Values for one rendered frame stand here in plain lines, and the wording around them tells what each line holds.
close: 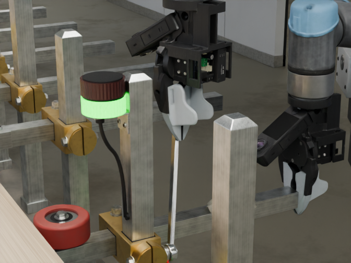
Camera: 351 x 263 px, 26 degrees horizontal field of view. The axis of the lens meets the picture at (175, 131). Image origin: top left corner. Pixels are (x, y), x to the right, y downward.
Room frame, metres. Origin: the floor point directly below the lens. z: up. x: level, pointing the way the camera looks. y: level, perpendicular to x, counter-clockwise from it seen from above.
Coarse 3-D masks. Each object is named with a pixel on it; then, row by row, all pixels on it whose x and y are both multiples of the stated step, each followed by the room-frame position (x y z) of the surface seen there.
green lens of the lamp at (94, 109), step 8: (80, 96) 0.97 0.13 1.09; (88, 104) 0.94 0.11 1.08; (96, 104) 0.94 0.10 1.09; (104, 104) 0.94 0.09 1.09; (112, 104) 0.94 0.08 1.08; (120, 104) 0.95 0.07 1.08; (88, 112) 0.94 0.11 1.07; (96, 112) 0.94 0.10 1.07; (104, 112) 0.94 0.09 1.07; (112, 112) 0.94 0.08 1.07; (120, 112) 0.95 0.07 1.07
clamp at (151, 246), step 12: (108, 216) 1.05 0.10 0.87; (108, 228) 1.02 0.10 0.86; (120, 228) 1.01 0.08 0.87; (120, 240) 0.99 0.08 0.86; (144, 240) 0.97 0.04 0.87; (156, 240) 0.98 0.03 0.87; (120, 252) 0.99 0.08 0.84; (132, 252) 0.96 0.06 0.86; (144, 252) 0.95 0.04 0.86; (156, 252) 0.95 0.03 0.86
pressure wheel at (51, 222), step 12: (36, 216) 0.97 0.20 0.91; (48, 216) 0.98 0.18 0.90; (60, 216) 0.97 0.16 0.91; (72, 216) 0.98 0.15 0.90; (84, 216) 0.97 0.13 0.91; (48, 228) 0.94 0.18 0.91; (60, 228) 0.94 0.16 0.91; (72, 228) 0.94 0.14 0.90; (84, 228) 0.96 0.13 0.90; (48, 240) 0.94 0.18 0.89; (60, 240) 0.94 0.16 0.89; (72, 240) 0.94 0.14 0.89; (84, 240) 0.96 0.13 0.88
